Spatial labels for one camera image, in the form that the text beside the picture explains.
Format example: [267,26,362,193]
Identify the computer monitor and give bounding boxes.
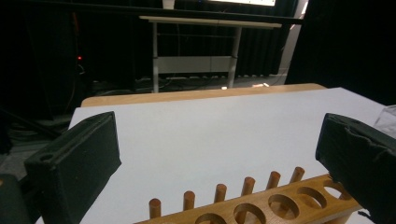
[205,0,276,7]

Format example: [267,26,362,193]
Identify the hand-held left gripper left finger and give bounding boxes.
[23,111,122,224]

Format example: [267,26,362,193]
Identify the white table mat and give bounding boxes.
[35,87,387,224]

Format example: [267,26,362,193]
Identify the white height-adjustable desk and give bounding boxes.
[138,15,283,93]

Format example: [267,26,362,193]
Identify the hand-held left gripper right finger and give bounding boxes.
[315,112,396,224]

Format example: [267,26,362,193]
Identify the wooden test tube rack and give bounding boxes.
[134,166,363,224]

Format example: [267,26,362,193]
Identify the clear plastic tray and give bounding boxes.
[373,105,396,138]

